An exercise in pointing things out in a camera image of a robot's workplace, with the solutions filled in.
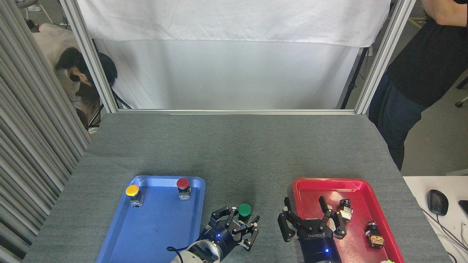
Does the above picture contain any white side desk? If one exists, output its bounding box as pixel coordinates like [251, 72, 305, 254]
[403, 176, 468, 263]

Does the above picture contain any person in black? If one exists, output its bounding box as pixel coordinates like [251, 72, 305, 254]
[368, 0, 468, 171]

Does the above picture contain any black computer mouse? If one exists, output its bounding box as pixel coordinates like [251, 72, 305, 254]
[427, 190, 449, 216]

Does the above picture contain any grey ribbed panel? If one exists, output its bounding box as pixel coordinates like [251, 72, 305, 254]
[0, 0, 92, 263]

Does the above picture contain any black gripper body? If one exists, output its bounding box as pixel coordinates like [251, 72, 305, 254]
[200, 220, 241, 257]
[297, 218, 343, 263]

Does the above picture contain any red plastic tray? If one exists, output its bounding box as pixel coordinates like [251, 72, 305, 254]
[293, 178, 405, 263]

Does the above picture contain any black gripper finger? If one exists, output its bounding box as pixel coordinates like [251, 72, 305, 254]
[210, 206, 238, 229]
[231, 215, 260, 252]
[318, 196, 348, 240]
[278, 197, 304, 242]

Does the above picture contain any black tripod stand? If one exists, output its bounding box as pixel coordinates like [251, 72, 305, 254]
[88, 37, 132, 128]
[341, 47, 369, 109]

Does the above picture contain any yellow push button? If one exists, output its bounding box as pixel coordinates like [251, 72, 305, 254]
[125, 184, 144, 208]

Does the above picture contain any black selector switch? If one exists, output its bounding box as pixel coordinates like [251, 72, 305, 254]
[337, 199, 354, 222]

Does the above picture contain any red push button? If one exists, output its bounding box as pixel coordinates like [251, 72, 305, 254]
[176, 178, 192, 201]

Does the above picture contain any white cloth backdrop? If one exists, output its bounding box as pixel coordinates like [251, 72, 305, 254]
[76, 0, 392, 110]

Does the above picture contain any black orange switch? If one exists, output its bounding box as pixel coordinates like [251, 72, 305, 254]
[366, 221, 385, 249]

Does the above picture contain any green push button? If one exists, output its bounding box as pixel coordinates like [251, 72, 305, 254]
[237, 203, 253, 224]

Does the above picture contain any blue plastic tray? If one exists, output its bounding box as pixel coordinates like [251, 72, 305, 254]
[96, 176, 206, 263]

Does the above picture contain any person in beige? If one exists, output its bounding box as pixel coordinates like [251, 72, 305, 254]
[26, 23, 118, 131]

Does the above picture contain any silver aluminium crossbar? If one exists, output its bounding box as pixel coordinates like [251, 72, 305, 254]
[117, 109, 357, 116]

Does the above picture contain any black chair wheel base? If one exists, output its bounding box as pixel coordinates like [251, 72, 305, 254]
[455, 77, 468, 108]

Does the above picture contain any black mouse cable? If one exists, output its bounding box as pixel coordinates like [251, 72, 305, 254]
[420, 207, 468, 253]

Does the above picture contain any silver aluminium post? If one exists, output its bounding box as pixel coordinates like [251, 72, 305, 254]
[355, 0, 417, 115]
[60, 0, 119, 114]

